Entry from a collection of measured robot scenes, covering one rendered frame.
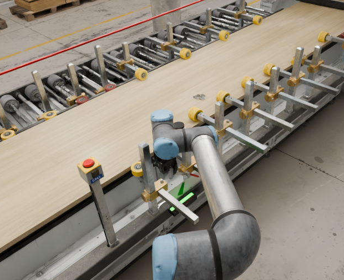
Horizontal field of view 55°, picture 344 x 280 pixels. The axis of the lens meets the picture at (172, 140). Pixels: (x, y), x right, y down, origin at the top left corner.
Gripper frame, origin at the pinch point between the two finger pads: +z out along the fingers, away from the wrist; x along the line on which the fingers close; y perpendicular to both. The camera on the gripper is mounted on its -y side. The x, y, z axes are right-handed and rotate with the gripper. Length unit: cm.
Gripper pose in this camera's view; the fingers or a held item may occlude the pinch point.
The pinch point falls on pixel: (171, 175)
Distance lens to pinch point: 155.3
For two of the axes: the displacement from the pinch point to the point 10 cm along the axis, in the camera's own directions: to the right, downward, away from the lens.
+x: 6.7, 4.3, -6.0
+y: -7.4, 4.6, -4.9
